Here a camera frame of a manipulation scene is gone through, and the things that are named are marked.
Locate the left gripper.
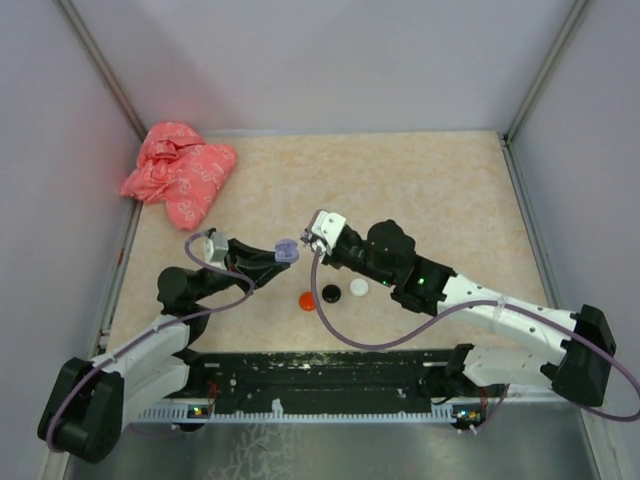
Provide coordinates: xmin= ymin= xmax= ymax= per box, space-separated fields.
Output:
xmin=191 ymin=237 xmax=290 ymax=303

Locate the white earbud charging case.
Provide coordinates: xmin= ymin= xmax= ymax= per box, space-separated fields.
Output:
xmin=349 ymin=278 xmax=369 ymax=297

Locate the purple earbud charging case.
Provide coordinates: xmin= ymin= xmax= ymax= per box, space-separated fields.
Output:
xmin=274 ymin=239 xmax=299 ymax=264

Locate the black earbud charging case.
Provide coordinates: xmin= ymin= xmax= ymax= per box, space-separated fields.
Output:
xmin=321 ymin=284 xmax=342 ymax=304

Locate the orange earbud charging case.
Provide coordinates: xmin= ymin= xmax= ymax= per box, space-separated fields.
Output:
xmin=298 ymin=291 xmax=316 ymax=312

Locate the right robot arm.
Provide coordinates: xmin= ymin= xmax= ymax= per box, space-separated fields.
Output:
xmin=308 ymin=213 xmax=616 ymax=407

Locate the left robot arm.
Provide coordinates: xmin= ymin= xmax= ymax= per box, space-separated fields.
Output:
xmin=37 ymin=229 xmax=299 ymax=463

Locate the pink crumpled cloth bag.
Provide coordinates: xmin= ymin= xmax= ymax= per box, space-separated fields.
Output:
xmin=120 ymin=122 xmax=238 ymax=231

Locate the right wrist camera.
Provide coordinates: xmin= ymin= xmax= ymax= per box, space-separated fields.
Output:
xmin=306 ymin=209 xmax=347 ymax=251

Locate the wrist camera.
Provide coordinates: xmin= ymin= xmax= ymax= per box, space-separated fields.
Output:
xmin=204 ymin=228 xmax=229 ymax=270
xmin=306 ymin=209 xmax=347 ymax=251

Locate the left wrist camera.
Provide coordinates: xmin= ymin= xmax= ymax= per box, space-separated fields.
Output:
xmin=204 ymin=228 xmax=229 ymax=270

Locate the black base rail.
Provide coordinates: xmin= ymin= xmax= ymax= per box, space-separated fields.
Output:
xmin=149 ymin=344 xmax=481 ymax=416

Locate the white cable duct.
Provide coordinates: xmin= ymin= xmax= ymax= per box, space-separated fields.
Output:
xmin=132 ymin=399 xmax=464 ymax=425

